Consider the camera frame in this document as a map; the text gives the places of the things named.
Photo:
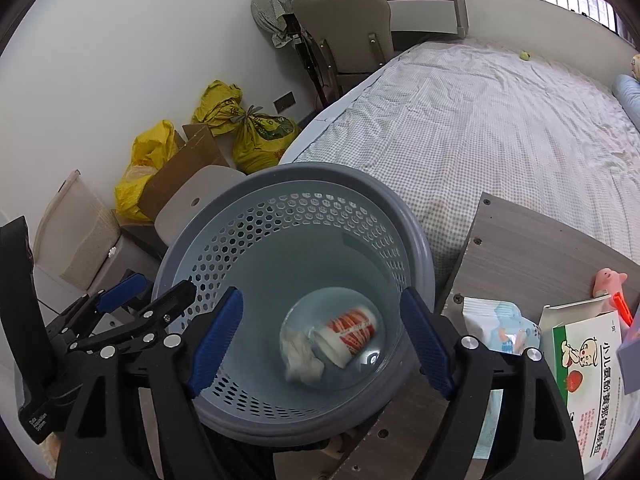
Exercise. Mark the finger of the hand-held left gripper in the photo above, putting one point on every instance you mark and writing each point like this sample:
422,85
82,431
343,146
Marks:
170,301
125,288

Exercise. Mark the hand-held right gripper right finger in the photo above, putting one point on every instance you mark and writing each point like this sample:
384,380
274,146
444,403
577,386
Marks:
425,342

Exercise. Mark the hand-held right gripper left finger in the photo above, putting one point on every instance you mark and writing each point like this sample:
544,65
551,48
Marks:
216,342

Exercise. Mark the grey perforated waste basket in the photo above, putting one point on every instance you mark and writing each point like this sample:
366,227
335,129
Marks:
300,260

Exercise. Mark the light blue wet wipes pack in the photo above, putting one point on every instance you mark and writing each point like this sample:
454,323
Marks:
495,320

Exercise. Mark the red striped paper cup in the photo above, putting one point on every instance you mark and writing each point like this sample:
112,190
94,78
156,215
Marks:
350,330

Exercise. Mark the white zippered bag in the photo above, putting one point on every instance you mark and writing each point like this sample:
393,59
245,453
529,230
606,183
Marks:
75,230

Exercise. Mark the crumpled white tissue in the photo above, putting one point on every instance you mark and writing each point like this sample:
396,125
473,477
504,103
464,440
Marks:
300,360

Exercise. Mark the white plastic stool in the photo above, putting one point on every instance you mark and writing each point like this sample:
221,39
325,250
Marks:
200,195

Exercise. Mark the large yellow plastic bag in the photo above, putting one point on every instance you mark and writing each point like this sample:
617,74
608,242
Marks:
145,160

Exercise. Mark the white green medicine box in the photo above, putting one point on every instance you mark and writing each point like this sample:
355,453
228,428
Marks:
595,365

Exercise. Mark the yellow bag with green print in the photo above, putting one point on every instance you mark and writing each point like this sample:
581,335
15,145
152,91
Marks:
262,140

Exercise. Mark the pink pig toy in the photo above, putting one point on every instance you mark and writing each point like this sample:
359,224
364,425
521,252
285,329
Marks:
607,280

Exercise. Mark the orange plastic toy shovel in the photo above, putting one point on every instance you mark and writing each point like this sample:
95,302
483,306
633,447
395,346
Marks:
621,307

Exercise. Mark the pale purple box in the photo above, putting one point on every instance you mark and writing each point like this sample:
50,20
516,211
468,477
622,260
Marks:
631,350

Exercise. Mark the bed with checkered sheet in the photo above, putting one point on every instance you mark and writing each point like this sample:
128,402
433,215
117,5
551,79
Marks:
475,135

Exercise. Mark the striped grey cloth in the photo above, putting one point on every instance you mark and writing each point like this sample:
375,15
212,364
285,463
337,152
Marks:
272,0

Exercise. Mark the light blue pillow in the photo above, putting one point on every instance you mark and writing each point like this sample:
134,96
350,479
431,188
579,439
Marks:
627,95

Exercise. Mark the white grey desk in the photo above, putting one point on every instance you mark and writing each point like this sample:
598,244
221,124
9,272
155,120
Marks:
425,15

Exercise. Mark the grey upholstered chair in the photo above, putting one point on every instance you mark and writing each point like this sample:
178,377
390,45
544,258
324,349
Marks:
340,15

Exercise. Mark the dark wall socket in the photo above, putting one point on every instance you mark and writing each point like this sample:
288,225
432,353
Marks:
284,102

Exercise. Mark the black metal frame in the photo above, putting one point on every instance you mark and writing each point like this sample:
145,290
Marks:
312,60

